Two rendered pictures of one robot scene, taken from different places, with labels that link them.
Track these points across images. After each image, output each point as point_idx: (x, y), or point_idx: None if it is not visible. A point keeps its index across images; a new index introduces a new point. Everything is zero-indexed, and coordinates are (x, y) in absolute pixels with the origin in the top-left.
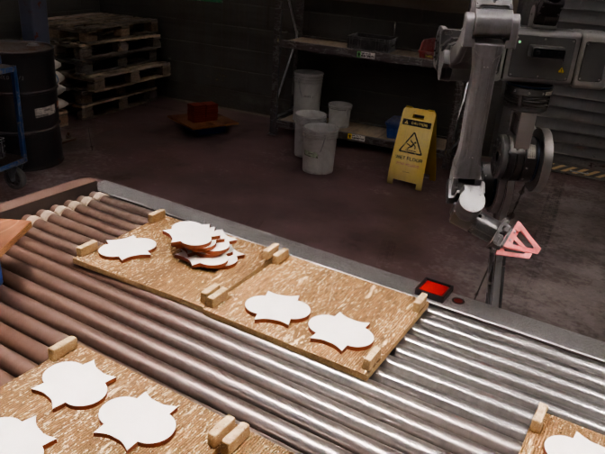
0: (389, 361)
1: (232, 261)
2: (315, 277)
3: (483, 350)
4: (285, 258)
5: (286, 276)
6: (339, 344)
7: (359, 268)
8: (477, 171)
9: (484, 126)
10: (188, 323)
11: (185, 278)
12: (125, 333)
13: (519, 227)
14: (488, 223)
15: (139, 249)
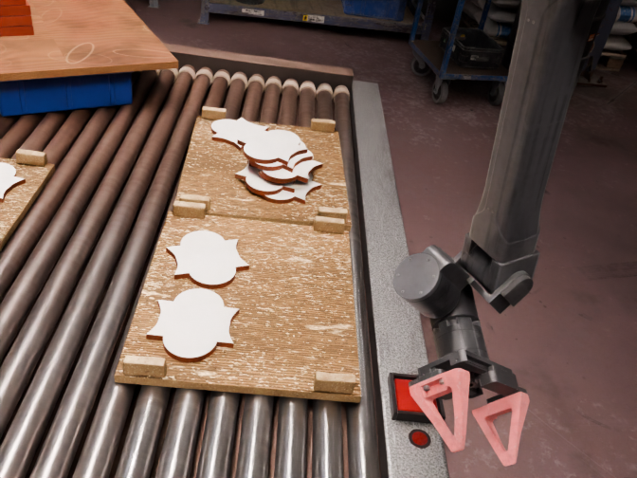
0: (180, 395)
1: (279, 197)
2: (315, 268)
3: None
4: (336, 233)
5: (293, 246)
6: (158, 328)
7: (398, 305)
8: (497, 245)
9: (518, 158)
10: (144, 213)
11: (219, 182)
12: (100, 186)
13: (451, 380)
14: (450, 342)
15: (243, 137)
